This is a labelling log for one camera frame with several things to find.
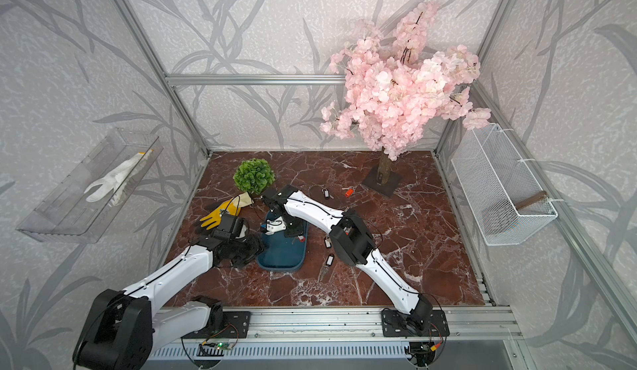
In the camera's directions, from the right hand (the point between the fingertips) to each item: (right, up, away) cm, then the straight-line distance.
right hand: (296, 226), depth 95 cm
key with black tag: (+11, +11, +10) cm, 19 cm away
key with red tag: (+2, -3, -4) cm, 6 cm away
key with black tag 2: (+13, -10, -8) cm, 18 cm away
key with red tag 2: (+22, +13, +11) cm, 28 cm away
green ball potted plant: (-16, +19, -1) cm, 25 cm away
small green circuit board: (-18, -29, -24) cm, 42 cm away
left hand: (-10, -6, -9) cm, 15 cm away
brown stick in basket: (+65, +14, -32) cm, 74 cm away
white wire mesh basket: (+65, +12, -24) cm, 70 cm away
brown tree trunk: (+35, +22, +6) cm, 42 cm away
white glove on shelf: (-42, +19, -31) cm, 55 cm away
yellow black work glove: (-27, +7, +4) cm, 28 cm away
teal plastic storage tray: (-3, -6, -13) cm, 14 cm away
